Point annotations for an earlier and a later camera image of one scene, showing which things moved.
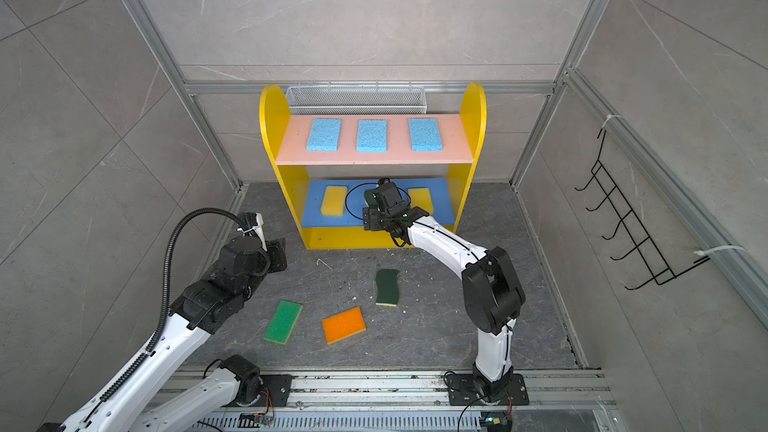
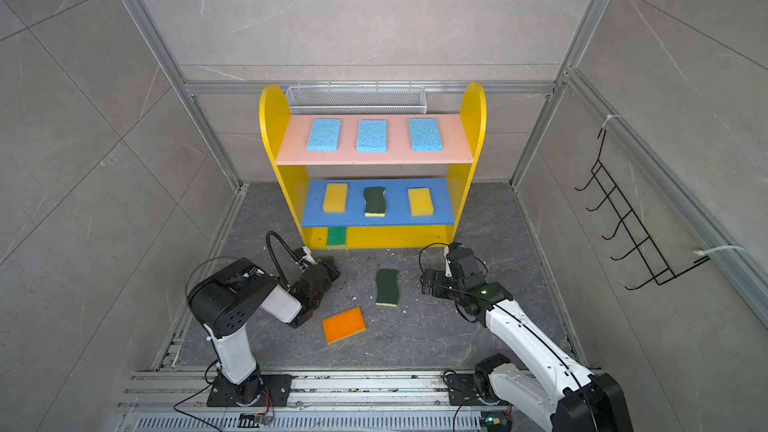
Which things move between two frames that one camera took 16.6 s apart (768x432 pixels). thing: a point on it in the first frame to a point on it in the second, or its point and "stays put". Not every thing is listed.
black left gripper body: [270, 260] to [331, 272]
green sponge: [283, 322] to [337, 236]
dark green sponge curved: [369, 198] stays put
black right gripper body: [377, 220] to [445, 286]
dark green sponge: [387, 291] stays put
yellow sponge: [334, 200] stays put
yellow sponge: [421, 197] stays put
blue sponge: [372, 136] stays put
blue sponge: [325, 134] stays put
